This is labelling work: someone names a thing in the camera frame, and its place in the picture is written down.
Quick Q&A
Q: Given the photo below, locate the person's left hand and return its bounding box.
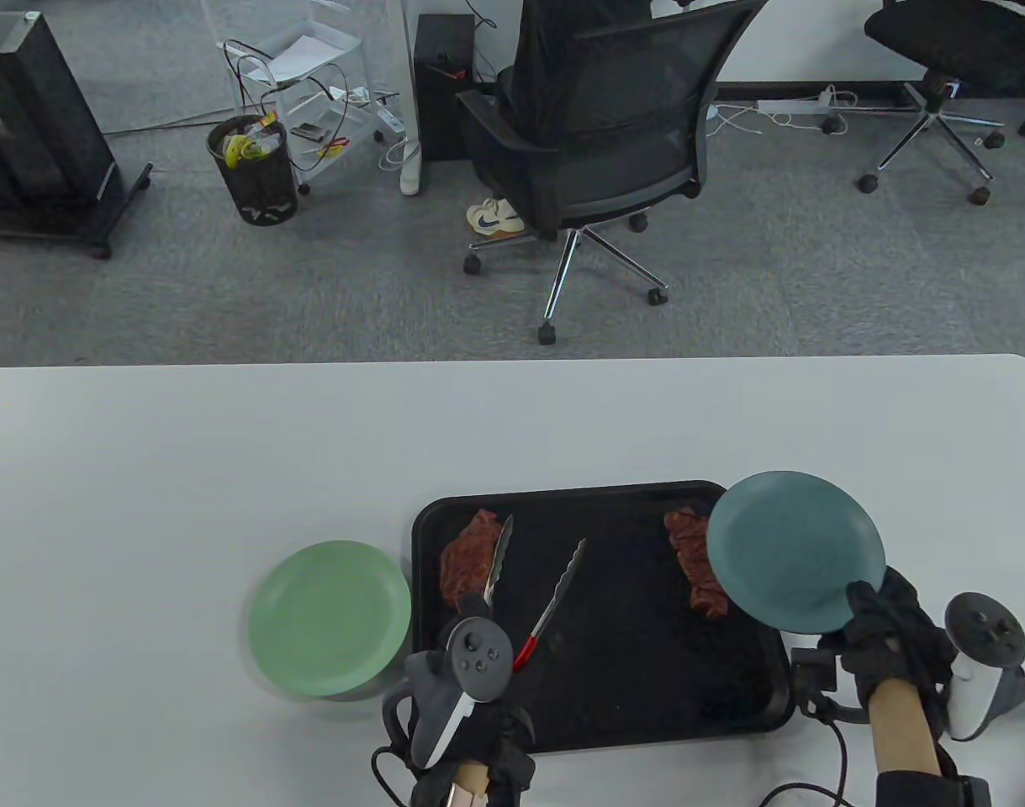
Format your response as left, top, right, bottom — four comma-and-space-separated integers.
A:
445, 593, 536, 795

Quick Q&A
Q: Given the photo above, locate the person's right hand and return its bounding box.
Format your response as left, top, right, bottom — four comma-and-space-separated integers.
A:
817, 568, 957, 720

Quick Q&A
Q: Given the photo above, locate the teal round plate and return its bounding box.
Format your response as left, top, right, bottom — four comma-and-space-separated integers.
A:
707, 471, 887, 634

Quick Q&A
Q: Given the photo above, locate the metal kitchen tongs red handle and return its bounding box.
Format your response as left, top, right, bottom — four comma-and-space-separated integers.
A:
483, 514, 587, 671

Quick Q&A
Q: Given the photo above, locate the raw red steak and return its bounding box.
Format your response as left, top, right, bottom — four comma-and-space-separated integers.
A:
439, 509, 505, 613
663, 508, 732, 620

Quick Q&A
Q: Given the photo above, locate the green round plate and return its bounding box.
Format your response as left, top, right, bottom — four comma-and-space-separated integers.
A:
248, 541, 412, 700

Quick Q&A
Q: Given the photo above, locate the person's left forearm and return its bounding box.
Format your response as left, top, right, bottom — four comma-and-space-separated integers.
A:
449, 759, 489, 807

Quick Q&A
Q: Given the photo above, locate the person's right forearm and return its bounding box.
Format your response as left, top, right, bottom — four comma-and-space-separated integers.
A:
867, 679, 942, 778

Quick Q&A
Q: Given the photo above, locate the grey left hand controller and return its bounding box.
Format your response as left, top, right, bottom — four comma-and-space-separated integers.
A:
405, 618, 514, 770

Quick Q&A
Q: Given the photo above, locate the grey hand controller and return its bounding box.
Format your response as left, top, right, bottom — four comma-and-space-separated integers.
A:
945, 593, 1025, 742
405, 618, 514, 770

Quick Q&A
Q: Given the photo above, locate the grey right hand controller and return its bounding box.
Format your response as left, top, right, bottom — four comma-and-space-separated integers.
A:
945, 593, 1025, 742

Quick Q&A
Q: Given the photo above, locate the black plastic tray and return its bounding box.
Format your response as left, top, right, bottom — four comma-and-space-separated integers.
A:
411, 481, 795, 756

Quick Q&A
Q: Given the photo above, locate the white sneaker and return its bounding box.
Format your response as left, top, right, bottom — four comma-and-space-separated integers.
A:
466, 198, 526, 236

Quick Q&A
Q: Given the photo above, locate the black mesh office chair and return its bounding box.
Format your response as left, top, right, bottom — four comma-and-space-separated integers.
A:
455, 0, 769, 347

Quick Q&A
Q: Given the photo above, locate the black office chair chrome base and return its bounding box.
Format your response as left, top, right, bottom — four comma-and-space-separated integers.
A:
822, 0, 1025, 207

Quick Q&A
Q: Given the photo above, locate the black mesh waste bin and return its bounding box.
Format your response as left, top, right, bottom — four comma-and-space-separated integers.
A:
207, 116, 299, 228

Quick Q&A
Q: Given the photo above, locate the black computer tower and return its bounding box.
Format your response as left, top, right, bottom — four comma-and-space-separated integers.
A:
413, 14, 477, 163

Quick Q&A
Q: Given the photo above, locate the white paper sheet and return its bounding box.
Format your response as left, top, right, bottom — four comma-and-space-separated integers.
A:
264, 35, 349, 85

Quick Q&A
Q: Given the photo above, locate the black cabinet on wheels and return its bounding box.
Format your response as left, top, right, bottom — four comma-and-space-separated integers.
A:
0, 12, 154, 260

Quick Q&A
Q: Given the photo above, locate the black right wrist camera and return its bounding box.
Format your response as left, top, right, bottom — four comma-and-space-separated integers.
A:
790, 647, 870, 725

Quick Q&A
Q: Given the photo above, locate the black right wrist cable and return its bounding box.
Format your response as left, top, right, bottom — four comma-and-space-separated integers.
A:
756, 715, 851, 807

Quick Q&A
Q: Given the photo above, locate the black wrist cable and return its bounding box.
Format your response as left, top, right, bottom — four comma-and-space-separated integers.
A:
371, 681, 416, 807
756, 715, 851, 807

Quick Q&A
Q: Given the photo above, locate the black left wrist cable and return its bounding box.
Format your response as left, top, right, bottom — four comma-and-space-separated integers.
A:
371, 681, 416, 807

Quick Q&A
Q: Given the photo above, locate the white floor cable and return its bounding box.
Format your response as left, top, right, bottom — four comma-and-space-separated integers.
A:
712, 101, 816, 137

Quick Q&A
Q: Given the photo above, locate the white wire cart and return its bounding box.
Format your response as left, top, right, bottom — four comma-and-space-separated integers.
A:
201, 0, 408, 196

